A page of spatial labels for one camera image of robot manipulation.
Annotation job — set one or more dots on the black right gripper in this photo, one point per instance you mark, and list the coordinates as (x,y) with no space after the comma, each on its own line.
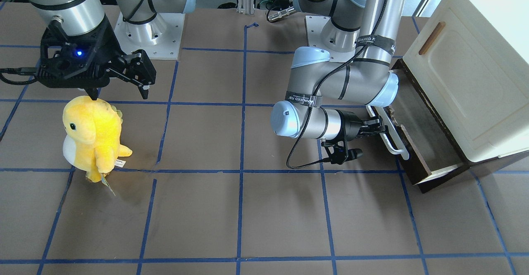
(109,43)

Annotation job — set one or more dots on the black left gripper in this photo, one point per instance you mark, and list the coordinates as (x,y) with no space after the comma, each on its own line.
(350,126)

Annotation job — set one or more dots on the white drawer handle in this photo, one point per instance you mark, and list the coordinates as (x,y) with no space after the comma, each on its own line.
(391,139)

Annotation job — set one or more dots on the dark wooden drawer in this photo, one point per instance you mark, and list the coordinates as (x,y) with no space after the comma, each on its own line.
(435,157)

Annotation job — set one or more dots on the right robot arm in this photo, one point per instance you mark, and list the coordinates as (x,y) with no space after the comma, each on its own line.
(81,16)

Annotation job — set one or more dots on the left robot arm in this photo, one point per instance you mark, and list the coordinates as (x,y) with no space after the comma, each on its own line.
(363,78)

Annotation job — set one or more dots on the yellow plush toy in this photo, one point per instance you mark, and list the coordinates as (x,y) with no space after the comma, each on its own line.
(92,143)

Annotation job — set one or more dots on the toy paper hang tag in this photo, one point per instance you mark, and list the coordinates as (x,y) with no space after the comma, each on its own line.
(108,186)

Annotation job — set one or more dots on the white cabinet body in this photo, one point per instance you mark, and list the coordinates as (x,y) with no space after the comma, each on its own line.
(471,60)

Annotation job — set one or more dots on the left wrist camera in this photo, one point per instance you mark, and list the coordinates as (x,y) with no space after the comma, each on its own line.
(338,152)

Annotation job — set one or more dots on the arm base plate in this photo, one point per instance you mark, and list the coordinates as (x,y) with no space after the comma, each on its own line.
(321,33)
(160,38)

